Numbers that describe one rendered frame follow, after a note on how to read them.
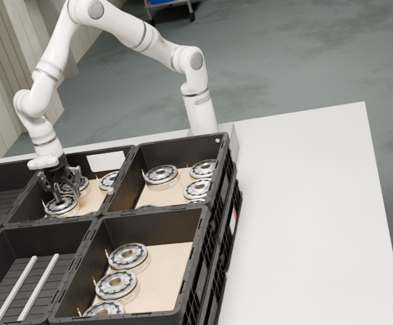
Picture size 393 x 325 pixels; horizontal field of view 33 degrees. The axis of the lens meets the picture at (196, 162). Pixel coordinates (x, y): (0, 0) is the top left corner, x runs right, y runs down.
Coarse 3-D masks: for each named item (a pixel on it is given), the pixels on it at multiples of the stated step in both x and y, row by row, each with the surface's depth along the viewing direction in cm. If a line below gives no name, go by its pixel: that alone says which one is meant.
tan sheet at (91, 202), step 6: (90, 180) 217; (96, 180) 216; (96, 186) 212; (90, 192) 209; (96, 192) 208; (84, 198) 207; (90, 198) 206; (96, 198) 205; (102, 198) 204; (84, 204) 203; (90, 204) 202; (96, 204) 201; (84, 210) 200; (90, 210) 199
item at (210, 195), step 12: (144, 144) 207; (228, 144) 198; (132, 156) 201; (216, 168) 182; (120, 180) 190; (216, 180) 177; (108, 204) 179; (180, 204) 170; (192, 204) 168; (204, 204) 167
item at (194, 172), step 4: (208, 160) 202; (212, 160) 201; (196, 164) 201; (200, 164) 201; (192, 168) 200; (196, 168) 199; (192, 172) 198; (196, 172) 197; (200, 172) 196; (204, 172) 196; (208, 172) 195; (212, 172) 195; (192, 176) 197; (196, 176) 195; (200, 176) 194; (204, 176) 194; (208, 176) 194
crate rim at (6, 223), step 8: (80, 152) 213; (88, 152) 212; (96, 152) 211; (128, 152) 204; (120, 168) 196; (120, 176) 192; (32, 184) 201; (112, 184) 188; (24, 200) 194; (104, 200) 182; (16, 208) 190; (8, 216) 187; (72, 216) 178; (80, 216) 177; (88, 216) 176; (96, 216) 175; (8, 224) 182; (16, 224) 181
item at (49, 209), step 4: (64, 196) 204; (68, 196) 204; (72, 196) 203; (52, 200) 204; (68, 200) 201; (72, 200) 201; (76, 200) 200; (48, 204) 202; (68, 204) 199; (72, 204) 198; (48, 208) 200; (52, 208) 199; (56, 208) 198; (60, 208) 198; (64, 208) 198; (68, 208) 197; (48, 212) 198; (52, 212) 197; (56, 212) 196; (60, 212) 196; (64, 212) 196
